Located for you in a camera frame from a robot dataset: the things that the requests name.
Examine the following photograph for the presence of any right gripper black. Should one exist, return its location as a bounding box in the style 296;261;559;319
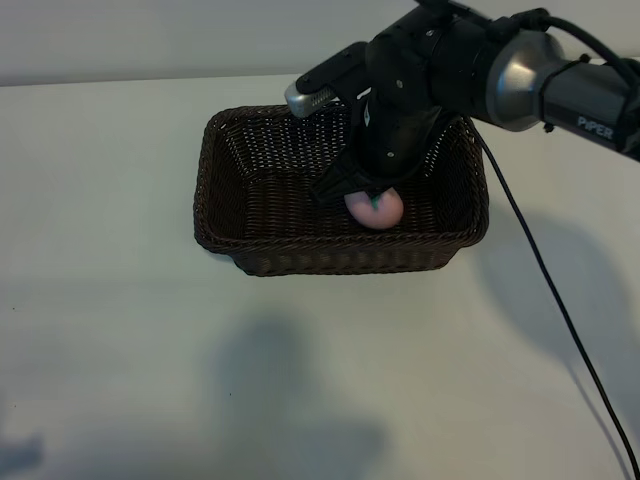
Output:
312;89;444;202

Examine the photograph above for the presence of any pink toy peach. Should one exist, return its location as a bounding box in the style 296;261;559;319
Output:
343;187;404;230

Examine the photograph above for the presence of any dark brown wicker basket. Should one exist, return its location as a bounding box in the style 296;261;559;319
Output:
193;103;491;277

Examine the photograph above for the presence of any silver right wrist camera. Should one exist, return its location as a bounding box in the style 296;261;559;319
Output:
284;79;351;119

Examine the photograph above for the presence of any black right camera bracket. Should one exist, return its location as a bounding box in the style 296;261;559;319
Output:
298;41;374;101

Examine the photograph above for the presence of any thin black hanging cable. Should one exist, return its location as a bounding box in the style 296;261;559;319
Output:
478;132;635;480

